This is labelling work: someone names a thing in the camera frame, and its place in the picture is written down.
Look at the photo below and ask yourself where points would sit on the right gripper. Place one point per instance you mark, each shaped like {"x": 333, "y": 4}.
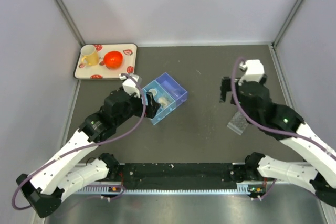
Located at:
{"x": 226, "y": 86}

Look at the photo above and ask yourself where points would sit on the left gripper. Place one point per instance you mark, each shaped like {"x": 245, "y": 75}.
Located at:
{"x": 152, "y": 107}

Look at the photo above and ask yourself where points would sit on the blue plastic organizer box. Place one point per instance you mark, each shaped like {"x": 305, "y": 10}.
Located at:
{"x": 165, "y": 84}

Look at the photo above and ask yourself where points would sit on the clear test tube rack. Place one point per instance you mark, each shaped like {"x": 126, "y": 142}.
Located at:
{"x": 238, "y": 123}

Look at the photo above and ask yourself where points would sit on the white plastic funnel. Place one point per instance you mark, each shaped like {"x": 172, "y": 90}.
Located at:
{"x": 153, "y": 91}

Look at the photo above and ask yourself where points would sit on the glass beaker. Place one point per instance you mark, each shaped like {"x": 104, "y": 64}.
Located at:
{"x": 176, "y": 93}

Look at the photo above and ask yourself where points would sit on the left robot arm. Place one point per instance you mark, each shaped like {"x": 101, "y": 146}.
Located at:
{"x": 47, "y": 187}

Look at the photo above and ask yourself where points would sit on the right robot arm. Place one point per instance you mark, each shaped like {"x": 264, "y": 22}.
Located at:
{"x": 285, "y": 125}

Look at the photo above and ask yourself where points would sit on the strawberry pattern tray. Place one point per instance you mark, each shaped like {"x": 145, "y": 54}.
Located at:
{"x": 101, "y": 71}

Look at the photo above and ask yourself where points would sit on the orange bowl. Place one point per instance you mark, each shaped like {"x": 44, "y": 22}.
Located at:
{"x": 113, "y": 59}

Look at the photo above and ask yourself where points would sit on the yellow mug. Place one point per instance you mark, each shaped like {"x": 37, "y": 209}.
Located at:
{"x": 89, "y": 55}

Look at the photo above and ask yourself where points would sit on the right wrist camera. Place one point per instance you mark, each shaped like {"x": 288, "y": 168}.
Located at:
{"x": 253, "y": 71}

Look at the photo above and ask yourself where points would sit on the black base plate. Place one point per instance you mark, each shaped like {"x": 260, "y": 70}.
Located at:
{"x": 182, "y": 176}

